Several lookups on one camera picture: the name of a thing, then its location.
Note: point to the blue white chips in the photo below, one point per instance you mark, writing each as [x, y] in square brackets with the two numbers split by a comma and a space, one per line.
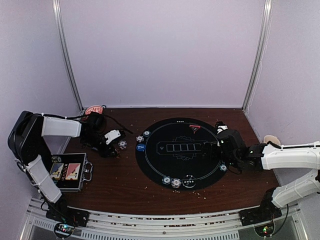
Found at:
[176, 183]
[140, 138]

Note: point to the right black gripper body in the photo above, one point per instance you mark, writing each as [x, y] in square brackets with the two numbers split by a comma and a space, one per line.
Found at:
[232, 162]

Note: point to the blue white chip stack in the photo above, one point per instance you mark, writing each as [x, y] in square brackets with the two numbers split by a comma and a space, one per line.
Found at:
[122, 144]

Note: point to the yellow blue card box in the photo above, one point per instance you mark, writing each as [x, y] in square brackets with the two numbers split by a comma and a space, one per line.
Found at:
[56, 171]

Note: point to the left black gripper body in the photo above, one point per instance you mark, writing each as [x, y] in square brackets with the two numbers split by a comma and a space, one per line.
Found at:
[104, 152]

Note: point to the aluminium front rail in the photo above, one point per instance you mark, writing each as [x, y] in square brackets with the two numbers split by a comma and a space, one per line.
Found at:
[225, 225]

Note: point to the chips in case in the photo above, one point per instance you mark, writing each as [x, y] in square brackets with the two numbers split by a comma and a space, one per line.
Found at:
[56, 159]

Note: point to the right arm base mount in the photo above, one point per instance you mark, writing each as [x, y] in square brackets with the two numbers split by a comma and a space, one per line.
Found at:
[256, 215]

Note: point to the red black all-in triangle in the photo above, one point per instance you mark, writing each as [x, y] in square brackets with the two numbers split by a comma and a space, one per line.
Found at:
[195, 128]

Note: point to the left aluminium frame post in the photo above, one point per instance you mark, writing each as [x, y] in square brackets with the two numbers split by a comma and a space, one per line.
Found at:
[65, 53]

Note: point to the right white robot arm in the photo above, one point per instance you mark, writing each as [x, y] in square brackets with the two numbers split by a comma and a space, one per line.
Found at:
[271, 156]

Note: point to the red white patterned bowl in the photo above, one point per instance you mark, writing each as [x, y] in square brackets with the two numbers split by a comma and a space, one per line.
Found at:
[95, 108]

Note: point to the aluminium frame post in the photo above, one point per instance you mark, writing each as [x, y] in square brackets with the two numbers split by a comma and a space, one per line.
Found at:
[261, 45]
[65, 53]

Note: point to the green white chips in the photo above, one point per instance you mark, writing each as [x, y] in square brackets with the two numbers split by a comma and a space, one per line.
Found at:
[223, 167]
[146, 133]
[166, 180]

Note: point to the blue small blind button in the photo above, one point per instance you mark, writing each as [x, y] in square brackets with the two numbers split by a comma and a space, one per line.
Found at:
[140, 147]

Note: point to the right aluminium frame post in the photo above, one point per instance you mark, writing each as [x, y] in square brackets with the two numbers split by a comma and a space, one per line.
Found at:
[261, 45]

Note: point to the aluminium poker case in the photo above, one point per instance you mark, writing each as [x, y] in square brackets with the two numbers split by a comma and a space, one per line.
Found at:
[85, 174]

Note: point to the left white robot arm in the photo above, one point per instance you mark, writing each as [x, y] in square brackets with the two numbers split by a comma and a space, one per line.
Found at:
[26, 141]

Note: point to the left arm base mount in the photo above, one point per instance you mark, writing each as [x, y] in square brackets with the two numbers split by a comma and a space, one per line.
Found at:
[73, 217]

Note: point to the white green paper cup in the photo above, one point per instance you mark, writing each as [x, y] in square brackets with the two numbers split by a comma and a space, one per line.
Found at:
[271, 138]

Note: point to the red card box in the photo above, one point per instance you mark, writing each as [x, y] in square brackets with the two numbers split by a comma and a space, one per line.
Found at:
[72, 173]

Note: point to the round black poker mat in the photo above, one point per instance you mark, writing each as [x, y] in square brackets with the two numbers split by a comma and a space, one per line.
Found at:
[173, 150]

